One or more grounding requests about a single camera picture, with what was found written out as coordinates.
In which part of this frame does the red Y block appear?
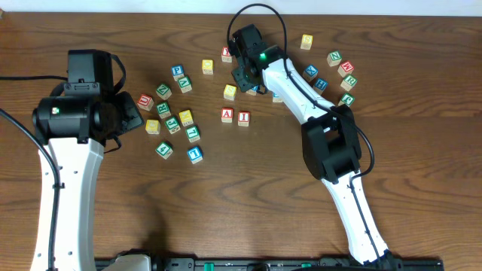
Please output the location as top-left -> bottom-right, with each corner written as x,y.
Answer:
221,47 -> 233,62

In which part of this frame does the yellow G block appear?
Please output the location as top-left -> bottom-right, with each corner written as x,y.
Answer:
145,120 -> 160,135

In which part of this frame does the green V block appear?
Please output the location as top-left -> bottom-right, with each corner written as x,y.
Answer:
178,77 -> 192,93

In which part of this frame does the red U block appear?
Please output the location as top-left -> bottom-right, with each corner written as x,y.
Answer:
137,94 -> 154,111

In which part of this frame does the green R block right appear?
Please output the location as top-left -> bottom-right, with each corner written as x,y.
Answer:
340,75 -> 358,91

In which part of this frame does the red M block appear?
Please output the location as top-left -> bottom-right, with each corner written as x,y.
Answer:
337,61 -> 355,78

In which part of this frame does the yellow block far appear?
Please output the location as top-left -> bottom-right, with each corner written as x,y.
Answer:
300,34 -> 313,50

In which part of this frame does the yellow S block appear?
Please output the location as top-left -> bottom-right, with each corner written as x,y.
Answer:
223,84 -> 236,101

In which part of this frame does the green r block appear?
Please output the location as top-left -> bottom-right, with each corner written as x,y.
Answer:
156,102 -> 172,119
340,75 -> 358,91

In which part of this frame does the red A block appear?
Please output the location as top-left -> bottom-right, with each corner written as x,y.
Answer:
221,108 -> 233,123

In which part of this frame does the blue T block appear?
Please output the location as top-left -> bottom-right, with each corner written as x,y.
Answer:
187,146 -> 203,164

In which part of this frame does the red I block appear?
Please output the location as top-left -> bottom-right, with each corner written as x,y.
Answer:
237,111 -> 250,126

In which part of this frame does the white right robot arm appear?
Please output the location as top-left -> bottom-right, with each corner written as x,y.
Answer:
227,25 -> 394,270

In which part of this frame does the blue H block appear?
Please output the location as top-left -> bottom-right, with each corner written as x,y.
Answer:
313,78 -> 328,95

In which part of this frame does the green J block right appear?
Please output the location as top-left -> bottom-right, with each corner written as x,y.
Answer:
338,93 -> 355,107

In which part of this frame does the green 4 block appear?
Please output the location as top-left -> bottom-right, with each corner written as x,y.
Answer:
155,142 -> 173,160

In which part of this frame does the green n block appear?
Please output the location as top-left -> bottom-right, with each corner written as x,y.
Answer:
156,84 -> 172,100
327,50 -> 343,67

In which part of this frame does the green j block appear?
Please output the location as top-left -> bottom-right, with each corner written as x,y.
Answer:
165,117 -> 181,134
338,93 -> 355,107

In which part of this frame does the yellow K block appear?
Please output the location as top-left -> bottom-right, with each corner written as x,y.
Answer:
178,110 -> 194,126

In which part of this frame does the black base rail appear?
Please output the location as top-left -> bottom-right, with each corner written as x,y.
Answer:
153,257 -> 444,271

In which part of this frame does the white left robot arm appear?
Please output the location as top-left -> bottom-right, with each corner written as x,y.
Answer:
31,50 -> 144,270

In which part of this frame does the green N block right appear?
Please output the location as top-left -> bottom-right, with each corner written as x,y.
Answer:
327,50 -> 343,67

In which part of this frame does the blue P block left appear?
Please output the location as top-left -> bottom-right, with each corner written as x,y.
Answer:
171,65 -> 185,81

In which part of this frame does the green L block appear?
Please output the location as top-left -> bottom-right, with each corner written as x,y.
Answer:
185,126 -> 200,143

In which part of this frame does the blue X block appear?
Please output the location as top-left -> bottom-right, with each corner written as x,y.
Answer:
302,65 -> 319,82

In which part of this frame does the yellow O block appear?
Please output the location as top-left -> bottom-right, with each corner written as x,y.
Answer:
202,59 -> 214,75

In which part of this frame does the blue D block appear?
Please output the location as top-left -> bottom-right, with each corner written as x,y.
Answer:
246,86 -> 260,96

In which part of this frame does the blue p block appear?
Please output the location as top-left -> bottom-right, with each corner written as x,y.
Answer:
272,93 -> 283,103
171,65 -> 185,81

